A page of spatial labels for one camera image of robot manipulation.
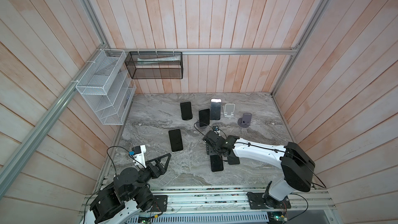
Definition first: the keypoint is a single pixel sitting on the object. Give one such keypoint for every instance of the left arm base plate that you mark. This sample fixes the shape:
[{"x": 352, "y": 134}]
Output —
[{"x": 159, "y": 203}]

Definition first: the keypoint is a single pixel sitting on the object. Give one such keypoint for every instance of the grey round stand centre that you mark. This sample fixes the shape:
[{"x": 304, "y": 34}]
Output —
[{"x": 202, "y": 124}]

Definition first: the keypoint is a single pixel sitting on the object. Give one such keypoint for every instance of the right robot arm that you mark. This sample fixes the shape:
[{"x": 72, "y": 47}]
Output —
[{"x": 297, "y": 166}]

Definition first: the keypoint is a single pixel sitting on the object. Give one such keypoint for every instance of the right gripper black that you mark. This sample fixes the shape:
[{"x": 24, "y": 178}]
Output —
[{"x": 209, "y": 150}]

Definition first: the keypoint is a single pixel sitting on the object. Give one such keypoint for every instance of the white wire mesh shelf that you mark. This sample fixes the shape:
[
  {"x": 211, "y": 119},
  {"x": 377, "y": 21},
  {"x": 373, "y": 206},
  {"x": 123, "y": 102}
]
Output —
[{"x": 106, "y": 88}]

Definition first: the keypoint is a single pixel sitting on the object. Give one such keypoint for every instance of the purple phone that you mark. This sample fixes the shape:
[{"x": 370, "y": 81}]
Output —
[{"x": 216, "y": 163}]

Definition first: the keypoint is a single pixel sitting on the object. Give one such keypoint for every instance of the blue phone upright reflective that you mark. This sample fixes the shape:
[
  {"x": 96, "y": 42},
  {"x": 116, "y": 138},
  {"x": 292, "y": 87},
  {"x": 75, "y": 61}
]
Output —
[{"x": 215, "y": 109}]

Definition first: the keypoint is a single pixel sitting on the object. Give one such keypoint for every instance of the white phone stand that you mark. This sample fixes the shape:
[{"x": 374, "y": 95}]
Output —
[{"x": 229, "y": 110}]

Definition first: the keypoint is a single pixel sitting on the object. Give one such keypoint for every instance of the purple round phone stand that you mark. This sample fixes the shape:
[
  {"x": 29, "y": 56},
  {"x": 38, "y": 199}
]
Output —
[{"x": 245, "y": 120}]

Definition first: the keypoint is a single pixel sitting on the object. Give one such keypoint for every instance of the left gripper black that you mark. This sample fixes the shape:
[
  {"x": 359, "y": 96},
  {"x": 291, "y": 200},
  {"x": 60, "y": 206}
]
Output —
[{"x": 162, "y": 169}]

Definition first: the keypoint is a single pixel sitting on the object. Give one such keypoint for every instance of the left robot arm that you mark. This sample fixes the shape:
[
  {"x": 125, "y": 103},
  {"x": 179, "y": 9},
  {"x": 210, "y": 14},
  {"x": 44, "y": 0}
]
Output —
[{"x": 129, "y": 194}]

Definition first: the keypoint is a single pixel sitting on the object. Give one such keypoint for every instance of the black phone centre round stand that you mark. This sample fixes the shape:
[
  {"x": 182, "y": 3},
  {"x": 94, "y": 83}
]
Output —
[{"x": 204, "y": 114}]

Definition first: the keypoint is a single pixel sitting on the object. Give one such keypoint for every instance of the black wire mesh basket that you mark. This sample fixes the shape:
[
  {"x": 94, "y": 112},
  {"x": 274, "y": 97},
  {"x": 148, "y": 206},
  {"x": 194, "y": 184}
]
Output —
[{"x": 154, "y": 64}]

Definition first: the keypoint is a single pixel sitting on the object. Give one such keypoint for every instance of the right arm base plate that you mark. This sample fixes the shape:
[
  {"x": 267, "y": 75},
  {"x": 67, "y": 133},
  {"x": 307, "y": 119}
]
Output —
[{"x": 256, "y": 201}]

